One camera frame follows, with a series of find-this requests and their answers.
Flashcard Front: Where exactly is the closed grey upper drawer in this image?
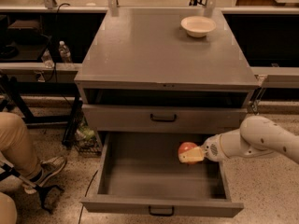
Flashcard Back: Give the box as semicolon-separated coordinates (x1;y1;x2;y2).
82;105;247;134

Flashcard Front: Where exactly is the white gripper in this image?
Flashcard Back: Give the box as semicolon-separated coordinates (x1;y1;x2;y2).
178;134;227;163

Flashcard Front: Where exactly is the white bowl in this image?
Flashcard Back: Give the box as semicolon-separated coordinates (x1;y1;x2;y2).
180;16;216;38

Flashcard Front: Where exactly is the grey sneaker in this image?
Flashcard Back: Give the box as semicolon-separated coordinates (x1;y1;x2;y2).
21;156;67;187

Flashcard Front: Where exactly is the person leg in khaki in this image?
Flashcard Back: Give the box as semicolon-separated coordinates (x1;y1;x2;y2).
0;112;41;179

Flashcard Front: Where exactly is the clear water bottle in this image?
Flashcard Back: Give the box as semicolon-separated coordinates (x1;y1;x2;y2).
41;49;54;69
59;41;72;63

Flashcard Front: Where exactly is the open grey lower drawer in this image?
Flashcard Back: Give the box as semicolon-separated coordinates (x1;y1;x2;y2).
82;133;244;217

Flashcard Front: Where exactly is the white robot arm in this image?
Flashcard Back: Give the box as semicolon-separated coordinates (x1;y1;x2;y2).
178;116;299;164

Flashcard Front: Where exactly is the red apple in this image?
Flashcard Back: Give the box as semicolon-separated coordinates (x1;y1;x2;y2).
178;142;197;164

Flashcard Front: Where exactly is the grey drawer cabinet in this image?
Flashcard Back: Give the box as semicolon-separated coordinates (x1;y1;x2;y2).
74;7;260;154

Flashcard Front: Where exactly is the black floor cable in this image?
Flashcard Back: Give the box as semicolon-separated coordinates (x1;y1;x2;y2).
78;170;99;224

